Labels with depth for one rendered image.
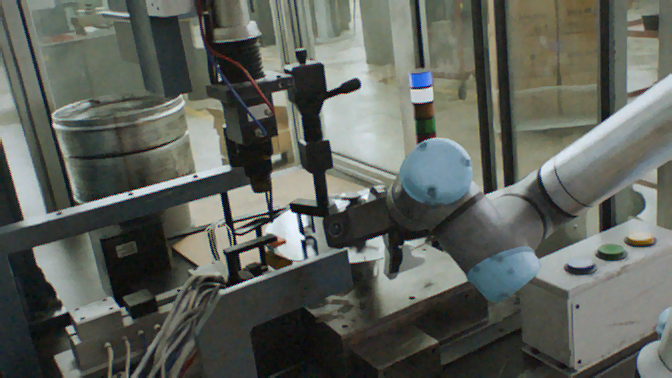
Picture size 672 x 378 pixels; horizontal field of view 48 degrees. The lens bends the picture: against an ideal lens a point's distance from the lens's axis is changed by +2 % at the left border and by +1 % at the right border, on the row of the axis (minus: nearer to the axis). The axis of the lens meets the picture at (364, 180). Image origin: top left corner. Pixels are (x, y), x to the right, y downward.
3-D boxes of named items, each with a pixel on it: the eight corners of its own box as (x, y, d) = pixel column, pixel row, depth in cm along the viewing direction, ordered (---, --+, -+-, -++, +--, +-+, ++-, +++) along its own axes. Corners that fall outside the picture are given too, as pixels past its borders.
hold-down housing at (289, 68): (329, 163, 127) (312, 44, 120) (339, 171, 122) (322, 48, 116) (297, 171, 125) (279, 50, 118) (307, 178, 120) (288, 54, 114)
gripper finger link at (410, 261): (426, 286, 112) (429, 246, 106) (388, 294, 111) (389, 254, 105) (419, 270, 114) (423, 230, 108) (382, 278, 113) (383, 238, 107)
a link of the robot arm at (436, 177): (441, 219, 80) (391, 158, 81) (420, 241, 90) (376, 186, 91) (495, 177, 82) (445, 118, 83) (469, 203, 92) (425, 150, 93)
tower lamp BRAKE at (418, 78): (423, 82, 155) (422, 67, 154) (436, 84, 151) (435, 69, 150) (405, 86, 152) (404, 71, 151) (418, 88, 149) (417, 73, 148)
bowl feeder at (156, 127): (186, 208, 214) (160, 84, 202) (228, 237, 189) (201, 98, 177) (74, 241, 199) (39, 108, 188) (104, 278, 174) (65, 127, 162)
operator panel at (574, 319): (633, 293, 139) (633, 218, 134) (687, 315, 130) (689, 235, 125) (521, 349, 125) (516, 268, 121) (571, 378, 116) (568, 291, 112)
